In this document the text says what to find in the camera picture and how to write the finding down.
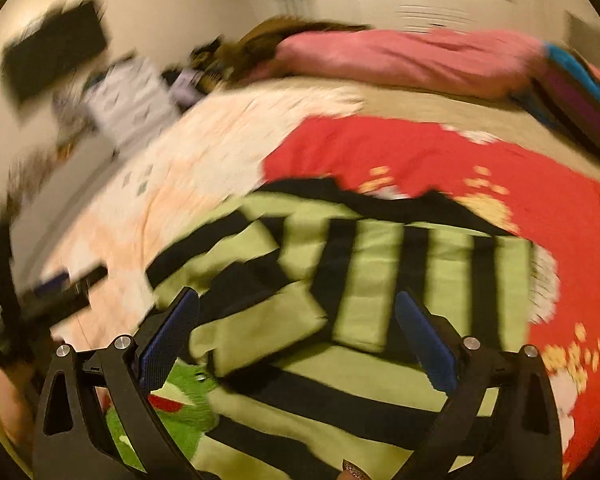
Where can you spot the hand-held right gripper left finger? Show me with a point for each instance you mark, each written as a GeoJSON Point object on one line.
{"type": "Point", "coordinates": [172, 330]}

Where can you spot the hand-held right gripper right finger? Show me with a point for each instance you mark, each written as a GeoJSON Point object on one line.
{"type": "Point", "coordinates": [427, 340]}

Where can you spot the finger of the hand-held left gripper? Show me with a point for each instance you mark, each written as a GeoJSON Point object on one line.
{"type": "Point", "coordinates": [60, 305]}
{"type": "Point", "coordinates": [75, 277]}

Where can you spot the green black striped garment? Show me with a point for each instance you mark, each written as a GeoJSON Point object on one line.
{"type": "Point", "coordinates": [370, 270]}

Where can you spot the person's left forearm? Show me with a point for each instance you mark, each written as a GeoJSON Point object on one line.
{"type": "Point", "coordinates": [12, 400]}

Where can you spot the pile of dark clothes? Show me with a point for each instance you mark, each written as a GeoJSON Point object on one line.
{"type": "Point", "coordinates": [200, 75]}

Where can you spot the person's right hand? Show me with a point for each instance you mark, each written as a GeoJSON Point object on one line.
{"type": "Point", "coordinates": [357, 470]}

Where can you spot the red cream floral blanket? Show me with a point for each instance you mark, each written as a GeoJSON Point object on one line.
{"type": "Point", "coordinates": [555, 210]}

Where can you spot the white drawer chest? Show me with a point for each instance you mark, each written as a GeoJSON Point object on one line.
{"type": "Point", "coordinates": [130, 95]}

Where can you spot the beige bed sheet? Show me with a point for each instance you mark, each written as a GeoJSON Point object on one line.
{"type": "Point", "coordinates": [430, 105]}

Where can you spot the pink duvet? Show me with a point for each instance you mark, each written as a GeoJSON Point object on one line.
{"type": "Point", "coordinates": [405, 57]}

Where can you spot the multicolour striped blanket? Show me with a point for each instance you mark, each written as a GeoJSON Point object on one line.
{"type": "Point", "coordinates": [575, 95]}

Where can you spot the brown furry cloth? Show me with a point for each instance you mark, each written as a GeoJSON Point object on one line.
{"type": "Point", "coordinates": [260, 40]}

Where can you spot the black wall screen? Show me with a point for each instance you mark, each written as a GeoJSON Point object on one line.
{"type": "Point", "coordinates": [55, 50]}

